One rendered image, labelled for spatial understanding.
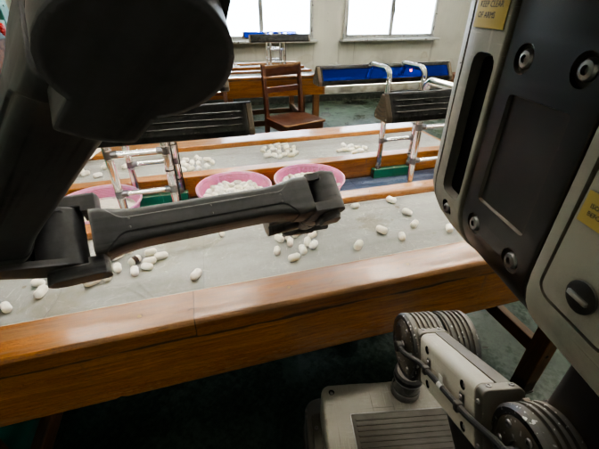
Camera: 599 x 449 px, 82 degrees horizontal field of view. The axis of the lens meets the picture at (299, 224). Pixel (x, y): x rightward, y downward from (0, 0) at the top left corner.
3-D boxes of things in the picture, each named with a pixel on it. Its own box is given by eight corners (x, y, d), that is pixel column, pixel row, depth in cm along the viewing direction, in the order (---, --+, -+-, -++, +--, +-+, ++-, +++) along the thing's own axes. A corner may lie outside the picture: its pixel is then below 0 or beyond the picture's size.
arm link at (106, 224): (40, 283, 39) (28, 198, 42) (55, 290, 44) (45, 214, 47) (355, 216, 56) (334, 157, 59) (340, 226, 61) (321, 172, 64)
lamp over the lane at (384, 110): (569, 109, 105) (579, 84, 102) (386, 124, 91) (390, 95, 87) (546, 103, 112) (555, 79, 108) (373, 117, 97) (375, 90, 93)
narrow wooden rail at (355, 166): (458, 168, 164) (463, 146, 158) (22, 224, 122) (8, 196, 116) (450, 165, 169) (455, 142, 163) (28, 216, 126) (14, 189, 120)
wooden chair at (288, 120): (286, 176, 317) (284, 70, 270) (264, 162, 348) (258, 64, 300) (324, 167, 338) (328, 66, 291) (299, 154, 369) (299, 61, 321)
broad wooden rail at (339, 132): (414, 158, 197) (420, 126, 187) (59, 198, 154) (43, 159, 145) (403, 151, 207) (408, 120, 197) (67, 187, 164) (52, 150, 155)
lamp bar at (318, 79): (452, 79, 151) (455, 61, 147) (318, 86, 137) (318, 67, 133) (441, 77, 158) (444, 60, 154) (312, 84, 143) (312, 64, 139)
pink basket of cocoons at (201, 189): (287, 212, 125) (286, 188, 120) (219, 236, 111) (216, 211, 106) (250, 186, 143) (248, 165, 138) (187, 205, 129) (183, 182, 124)
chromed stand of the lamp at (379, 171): (413, 174, 154) (433, 65, 131) (373, 178, 150) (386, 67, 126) (392, 159, 170) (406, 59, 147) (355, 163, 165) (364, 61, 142)
